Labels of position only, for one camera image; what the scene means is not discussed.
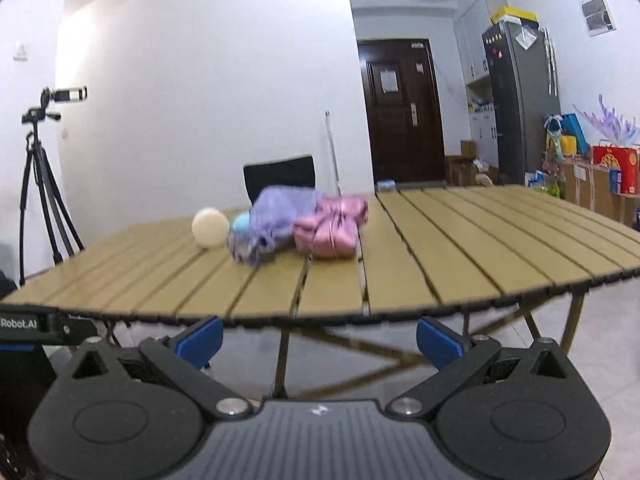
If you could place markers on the blue shopping bag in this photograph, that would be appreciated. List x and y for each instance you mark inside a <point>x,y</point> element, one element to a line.
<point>572,127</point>

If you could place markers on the light blue ball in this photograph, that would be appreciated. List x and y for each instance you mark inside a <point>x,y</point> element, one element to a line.
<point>241,224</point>

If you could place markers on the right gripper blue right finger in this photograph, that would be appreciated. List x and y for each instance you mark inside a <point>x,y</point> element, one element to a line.
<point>438,344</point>

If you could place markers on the purple fabric pouch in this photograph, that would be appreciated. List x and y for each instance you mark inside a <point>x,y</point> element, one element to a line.
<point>271,219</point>

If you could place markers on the folding camping table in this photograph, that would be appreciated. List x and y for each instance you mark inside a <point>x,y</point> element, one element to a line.
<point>421,253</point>

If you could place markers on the cream foam ball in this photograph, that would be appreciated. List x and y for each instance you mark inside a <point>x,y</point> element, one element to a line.
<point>210,228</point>

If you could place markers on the red gift bag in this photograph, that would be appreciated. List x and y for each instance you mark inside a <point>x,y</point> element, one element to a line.
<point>622,165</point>

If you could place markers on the dark wooden door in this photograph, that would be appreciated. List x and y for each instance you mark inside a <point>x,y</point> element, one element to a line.
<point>403,110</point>

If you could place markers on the black folding chair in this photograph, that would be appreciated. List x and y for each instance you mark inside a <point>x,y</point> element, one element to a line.
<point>296,172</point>

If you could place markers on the camcorder on tripod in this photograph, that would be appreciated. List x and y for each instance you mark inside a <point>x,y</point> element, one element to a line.
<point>71,95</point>

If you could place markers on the white mop stick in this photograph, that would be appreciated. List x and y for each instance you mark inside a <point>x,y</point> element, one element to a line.
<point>335,169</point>

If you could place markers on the white wall cabinet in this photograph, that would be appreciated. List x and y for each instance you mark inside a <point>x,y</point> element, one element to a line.
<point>469,30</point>

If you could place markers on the grey refrigerator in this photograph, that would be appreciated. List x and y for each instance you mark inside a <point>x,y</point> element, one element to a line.
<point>524,94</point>

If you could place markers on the yellow box on fridge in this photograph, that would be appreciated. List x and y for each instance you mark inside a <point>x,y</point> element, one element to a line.
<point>515,16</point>

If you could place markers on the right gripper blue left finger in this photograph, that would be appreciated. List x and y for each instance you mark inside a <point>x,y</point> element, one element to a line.
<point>199,343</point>

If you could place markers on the cardboard box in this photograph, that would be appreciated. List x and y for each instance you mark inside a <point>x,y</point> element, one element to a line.
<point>587,186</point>

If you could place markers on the pink satin bonnet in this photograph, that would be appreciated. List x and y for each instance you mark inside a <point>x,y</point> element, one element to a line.
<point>332,231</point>

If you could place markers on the black camera tripod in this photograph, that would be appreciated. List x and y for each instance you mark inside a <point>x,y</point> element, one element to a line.
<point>54,212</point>

